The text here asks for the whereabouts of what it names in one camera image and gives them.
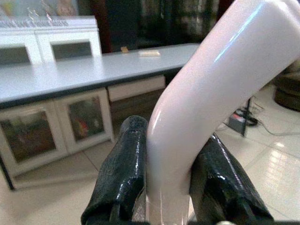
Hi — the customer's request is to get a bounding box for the grey floor cable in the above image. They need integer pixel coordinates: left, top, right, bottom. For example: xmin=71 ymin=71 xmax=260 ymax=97
xmin=256 ymin=118 xmax=300 ymax=138

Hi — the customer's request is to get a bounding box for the dark plaid fabric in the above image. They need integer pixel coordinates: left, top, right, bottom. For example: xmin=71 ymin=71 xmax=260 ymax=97
xmin=138 ymin=0 xmax=221 ymax=45

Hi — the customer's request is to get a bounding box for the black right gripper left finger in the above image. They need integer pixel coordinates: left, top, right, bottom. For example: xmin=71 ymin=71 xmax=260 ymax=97
xmin=81 ymin=116 xmax=150 ymax=225

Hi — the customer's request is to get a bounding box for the white cabinet with dark panels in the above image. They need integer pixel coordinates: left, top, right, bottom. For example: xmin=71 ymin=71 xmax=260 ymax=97
xmin=0 ymin=15 xmax=103 ymax=65

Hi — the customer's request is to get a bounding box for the flat beige item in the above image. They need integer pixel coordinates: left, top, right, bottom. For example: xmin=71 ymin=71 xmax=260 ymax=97
xmin=138 ymin=50 xmax=161 ymax=57

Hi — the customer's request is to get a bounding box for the white glass door cabinet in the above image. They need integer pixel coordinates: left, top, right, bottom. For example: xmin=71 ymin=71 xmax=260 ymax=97
xmin=0 ymin=88 xmax=115 ymax=188

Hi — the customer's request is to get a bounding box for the grey table with black legs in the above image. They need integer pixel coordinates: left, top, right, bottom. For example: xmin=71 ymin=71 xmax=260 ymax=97
xmin=0 ymin=43 xmax=253 ymax=191

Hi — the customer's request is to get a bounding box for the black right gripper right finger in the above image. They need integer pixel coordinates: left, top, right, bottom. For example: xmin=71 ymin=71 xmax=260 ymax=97
xmin=188 ymin=133 xmax=275 ymax=223

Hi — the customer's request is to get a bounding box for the pink dustpan with long handle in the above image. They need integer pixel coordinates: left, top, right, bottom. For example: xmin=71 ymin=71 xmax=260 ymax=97
xmin=145 ymin=0 xmax=300 ymax=225

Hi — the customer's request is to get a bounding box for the white drawer unit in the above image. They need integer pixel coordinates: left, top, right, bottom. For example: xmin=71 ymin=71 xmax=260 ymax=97
xmin=107 ymin=75 xmax=166 ymax=102

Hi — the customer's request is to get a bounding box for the grey power strip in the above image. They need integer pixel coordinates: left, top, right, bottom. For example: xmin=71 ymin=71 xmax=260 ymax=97
xmin=228 ymin=110 xmax=247 ymax=135

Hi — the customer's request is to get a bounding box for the dark round bag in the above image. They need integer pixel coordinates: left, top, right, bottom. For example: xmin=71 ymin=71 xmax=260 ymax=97
xmin=274 ymin=64 xmax=300 ymax=111

